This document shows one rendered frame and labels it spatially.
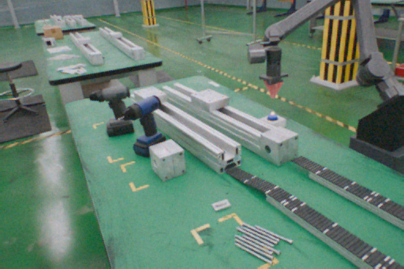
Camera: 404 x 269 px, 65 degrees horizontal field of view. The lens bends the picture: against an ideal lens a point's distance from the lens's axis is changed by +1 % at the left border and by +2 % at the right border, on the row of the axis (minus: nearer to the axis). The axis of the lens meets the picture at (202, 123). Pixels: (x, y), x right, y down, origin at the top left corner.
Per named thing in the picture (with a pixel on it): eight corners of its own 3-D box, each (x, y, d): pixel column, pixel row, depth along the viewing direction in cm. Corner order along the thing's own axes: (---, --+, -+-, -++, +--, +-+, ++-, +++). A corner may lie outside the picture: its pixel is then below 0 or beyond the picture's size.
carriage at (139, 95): (168, 106, 157) (166, 93, 154) (147, 112, 151) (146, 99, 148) (155, 98, 169) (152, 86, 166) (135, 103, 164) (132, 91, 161)
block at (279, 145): (301, 155, 118) (303, 132, 114) (277, 166, 112) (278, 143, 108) (283, 145, 125) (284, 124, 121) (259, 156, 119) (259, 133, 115)
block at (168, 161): (192, 170, 113) (189, 147, 109) (163, 181, 108) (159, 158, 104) (180, 158, 121) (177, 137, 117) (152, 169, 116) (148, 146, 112)
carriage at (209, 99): (229, 110, 146) (229, 96, 143) (210, 117, 141) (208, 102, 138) (210, 101, 158) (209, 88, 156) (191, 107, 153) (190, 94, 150)
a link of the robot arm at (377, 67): (375, -26, 127) (362, -9, 137) (340, -27, 127) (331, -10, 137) (391, 76, 114) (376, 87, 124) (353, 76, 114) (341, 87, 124)
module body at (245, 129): (279, 147, 123) (279, 128, 120) (259, 156, 119) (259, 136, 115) (179, 96, 185) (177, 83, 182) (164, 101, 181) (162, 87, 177)
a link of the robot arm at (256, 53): (277, 26, 121) (272, 39, 129) (247, 29, 121) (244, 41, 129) (282, 54, 117) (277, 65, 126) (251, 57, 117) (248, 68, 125)
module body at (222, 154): (241, 164, 114) (241, 143, 111) (218, 174, 110) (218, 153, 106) (149, 105, 177) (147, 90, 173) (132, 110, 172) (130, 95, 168)
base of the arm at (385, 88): (418, 88, 113) (394, 102, 124) (405, 69, 115) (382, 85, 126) (400, 96, 110) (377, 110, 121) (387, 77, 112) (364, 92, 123)
